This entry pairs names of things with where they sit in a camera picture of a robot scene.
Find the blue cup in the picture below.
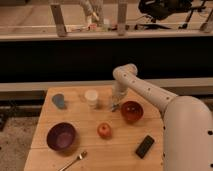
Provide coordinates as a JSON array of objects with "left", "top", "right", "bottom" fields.
[{"left": 52, "top": 94, "right": 65, "bottom": 109}]

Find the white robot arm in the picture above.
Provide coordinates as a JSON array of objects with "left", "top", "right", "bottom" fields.
[{"left": 112, "top": 64, "right": 213, "bottom": 171}]

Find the metal spoon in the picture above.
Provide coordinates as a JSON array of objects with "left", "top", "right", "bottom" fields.
[{"left": 58, "top": 151, "right": 87, "bottom": 171}]

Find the grey metal post middle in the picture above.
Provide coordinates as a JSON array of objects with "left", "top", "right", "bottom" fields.
[{"left": 117, "top": 0, "right": 127, "bottom": 36}]

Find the black remote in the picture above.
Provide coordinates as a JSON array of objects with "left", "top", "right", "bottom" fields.
[{"left": 135, "top": 135, "right": 155, "bottom": 159}]

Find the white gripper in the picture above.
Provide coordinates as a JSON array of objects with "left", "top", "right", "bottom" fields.
[{"left": 111, "top": 81, "right": 127, "bottom": 112}]

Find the red bowl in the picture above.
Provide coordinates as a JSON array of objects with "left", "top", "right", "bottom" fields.
[{"left": 121, "top": 101, "right": 143, "bottom": 123}]

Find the white cup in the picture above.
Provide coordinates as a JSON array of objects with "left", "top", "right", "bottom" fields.
[{"left": 84, "top": 89, "right": 98, "bottom": 108}]

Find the black office chair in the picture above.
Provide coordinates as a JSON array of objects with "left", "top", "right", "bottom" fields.
[{"left": 138, "top": 0, "right": 207, "bottom": 29}]

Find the purple bowl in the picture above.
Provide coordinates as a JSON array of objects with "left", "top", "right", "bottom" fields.
[{"left": 46, "top": 122, "right": 76, "bottom": 151}]

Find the red apple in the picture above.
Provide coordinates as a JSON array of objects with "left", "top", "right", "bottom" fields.
[{"left": 97, "top": 123, "right": 112, "bottom": 139}]

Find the grey metal post left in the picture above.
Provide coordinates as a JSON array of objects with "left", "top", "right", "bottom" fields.
[{"left": 50, "top": 3, "right": 67, "bottom": 37}]

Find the grey metal post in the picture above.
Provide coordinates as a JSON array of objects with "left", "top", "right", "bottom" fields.
[
  {"left": 50, "top": 3, "right": 67, "bottom": 37},
  {"left": 117, "top": 0, "right": 127, "bottom": 36}
]

